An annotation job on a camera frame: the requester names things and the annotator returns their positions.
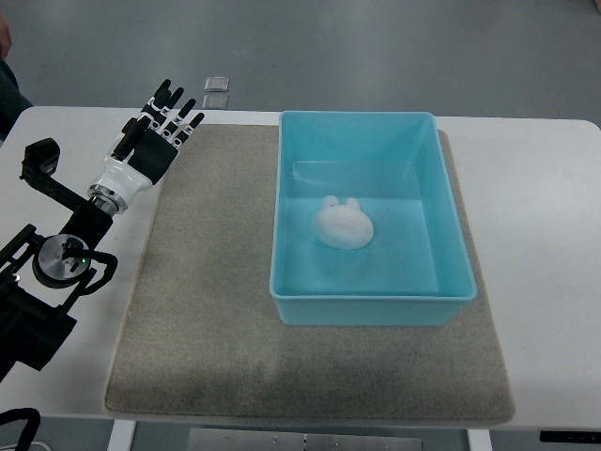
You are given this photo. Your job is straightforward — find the metal table crossbar plate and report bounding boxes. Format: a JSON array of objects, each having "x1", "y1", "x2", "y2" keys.
[{"x1": 187, "y1": 428, "x2": 423, "y2": 451}]

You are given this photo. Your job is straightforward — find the black table control panel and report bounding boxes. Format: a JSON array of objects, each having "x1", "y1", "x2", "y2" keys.
[{"x1": 539, "y1": 430, "x2": 601, "y2": 444}]

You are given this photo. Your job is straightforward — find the grey felt mat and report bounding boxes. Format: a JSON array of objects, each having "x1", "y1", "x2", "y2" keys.
[{"x1": 104, "y1": 125, "x2": 515, "y2": 427}]

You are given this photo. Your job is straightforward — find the white table leg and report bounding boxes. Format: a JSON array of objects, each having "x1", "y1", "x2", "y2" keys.
[
  {"x1": 467, "y1": 429, "x2": 493, "y2": 451},
  {"x1": 106, "y1": 420, "x2": 137, "y2": 451}
]

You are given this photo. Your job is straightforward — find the left white table leg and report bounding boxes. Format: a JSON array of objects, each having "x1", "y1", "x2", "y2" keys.
[{"x1": 106, "y1": 420, "x2": 137, "y2": 451}]

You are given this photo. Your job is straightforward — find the white bunny plush toy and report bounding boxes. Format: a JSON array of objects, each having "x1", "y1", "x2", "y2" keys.
[{"x1": 312, "y1": 195, "x2": 374, "y2": 250}]

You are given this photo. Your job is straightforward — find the blue plastic box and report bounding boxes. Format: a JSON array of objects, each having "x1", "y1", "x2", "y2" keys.
[{"x1": 270, "y1": 111, "x2": 478, "y2": 326}]

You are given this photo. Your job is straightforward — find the upper floor socket plate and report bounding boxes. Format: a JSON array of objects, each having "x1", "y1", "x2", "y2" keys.
[{"x1": 204, "y1": 76, "x2": 230, "y2": 92}]

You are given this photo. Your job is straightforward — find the person in dark clothing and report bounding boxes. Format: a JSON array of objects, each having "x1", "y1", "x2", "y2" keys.
[{"x1": 0, "y1": 15, "x2": 33, "y2": 142}]

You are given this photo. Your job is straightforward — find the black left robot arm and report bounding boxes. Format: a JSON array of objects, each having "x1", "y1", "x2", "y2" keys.
[{"x1": 1, "y1": 80, "x2": 205, "y2": 376}]

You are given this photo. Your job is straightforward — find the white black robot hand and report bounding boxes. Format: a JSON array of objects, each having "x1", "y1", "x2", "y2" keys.
[{"x1": 93, "y1": 79, "x2": 205, "y2": 194}]

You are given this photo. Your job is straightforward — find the right white table leg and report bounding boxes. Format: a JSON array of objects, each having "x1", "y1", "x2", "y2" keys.
[{"x1": 467, "y1": 429, "x2": 493, "y2": 451}]

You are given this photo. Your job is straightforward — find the lower floor socket plate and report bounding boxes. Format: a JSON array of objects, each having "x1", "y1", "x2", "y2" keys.
[{"x1": 202, "y1": 94, "x2": 228, "y2": 110}]

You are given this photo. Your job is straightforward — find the floor socket plate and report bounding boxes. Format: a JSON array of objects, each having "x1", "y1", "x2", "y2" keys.
[
  {"x1": 204, "y1": 76, "x2": 230, "y2": 92},
  {"x1": 202, "y1": 94, "x2": 228, "y2": 110}
]

